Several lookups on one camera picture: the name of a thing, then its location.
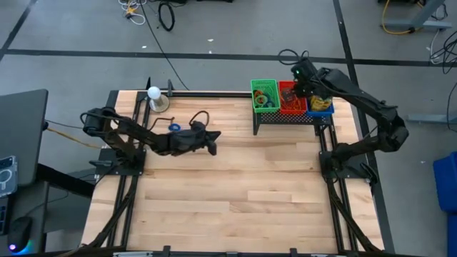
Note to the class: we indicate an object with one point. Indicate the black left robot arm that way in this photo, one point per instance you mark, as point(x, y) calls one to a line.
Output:
point(128, 133)

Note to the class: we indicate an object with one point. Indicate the grey side desk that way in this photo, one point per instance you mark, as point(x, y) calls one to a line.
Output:
point(21, 135)

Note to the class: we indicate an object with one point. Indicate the green plastic basket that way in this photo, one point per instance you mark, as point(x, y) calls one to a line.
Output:
point(266, 85)

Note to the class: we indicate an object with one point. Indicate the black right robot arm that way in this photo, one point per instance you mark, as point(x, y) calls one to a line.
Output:
point(371, 110)

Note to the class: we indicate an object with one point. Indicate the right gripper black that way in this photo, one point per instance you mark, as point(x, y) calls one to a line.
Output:
point(307, 80)

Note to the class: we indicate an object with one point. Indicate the blue coil wristband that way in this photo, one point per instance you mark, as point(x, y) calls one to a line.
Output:
point(170, 127)

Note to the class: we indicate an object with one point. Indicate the orange coil wristband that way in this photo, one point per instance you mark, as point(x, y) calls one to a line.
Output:
point(257, 94)

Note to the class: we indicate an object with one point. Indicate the white bulb brass lamp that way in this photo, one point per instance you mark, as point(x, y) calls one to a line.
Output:
point(154, 93)

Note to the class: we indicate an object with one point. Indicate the blue storage bin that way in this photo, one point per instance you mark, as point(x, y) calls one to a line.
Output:
point(446, 182)

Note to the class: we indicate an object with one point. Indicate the large yellow crayon box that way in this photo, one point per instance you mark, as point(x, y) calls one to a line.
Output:
point(319, 104)

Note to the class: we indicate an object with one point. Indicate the black perforated metal shelf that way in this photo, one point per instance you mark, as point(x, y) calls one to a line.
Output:
point(285, 119)

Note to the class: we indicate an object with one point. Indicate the red plastic basket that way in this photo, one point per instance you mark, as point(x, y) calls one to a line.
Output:
point(285, 85)

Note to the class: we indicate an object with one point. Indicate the grey desk frame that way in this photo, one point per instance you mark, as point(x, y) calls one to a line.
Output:
point(421, 24)

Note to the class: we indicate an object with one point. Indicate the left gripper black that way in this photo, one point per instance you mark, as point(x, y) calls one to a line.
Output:
point(189, 140)

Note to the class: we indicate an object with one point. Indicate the blue plastic basket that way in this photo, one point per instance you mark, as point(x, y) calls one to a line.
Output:
point(321, 113)

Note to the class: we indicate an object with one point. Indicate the black computer mouse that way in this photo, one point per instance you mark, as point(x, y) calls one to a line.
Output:
point(19, 232)

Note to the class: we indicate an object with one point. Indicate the grey desk foot bar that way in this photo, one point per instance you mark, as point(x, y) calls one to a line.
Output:
point(432, 118)

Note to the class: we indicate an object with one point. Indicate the clear phone case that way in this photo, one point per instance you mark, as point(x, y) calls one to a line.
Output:
point(7, 167)

